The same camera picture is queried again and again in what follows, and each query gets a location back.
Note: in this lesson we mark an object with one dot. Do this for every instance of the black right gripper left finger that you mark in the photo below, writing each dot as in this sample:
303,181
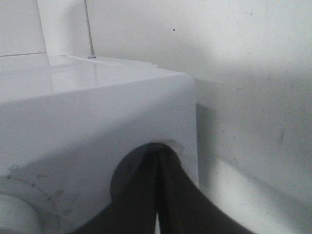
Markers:
133,211

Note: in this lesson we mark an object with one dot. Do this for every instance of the white lower timer knob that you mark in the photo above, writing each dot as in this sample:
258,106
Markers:
24,209

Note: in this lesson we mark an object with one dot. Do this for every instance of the white microwave oven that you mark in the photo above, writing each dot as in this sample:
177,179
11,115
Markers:
66,122

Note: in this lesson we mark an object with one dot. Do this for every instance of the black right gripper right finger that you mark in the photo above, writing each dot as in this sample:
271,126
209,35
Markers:
183,208

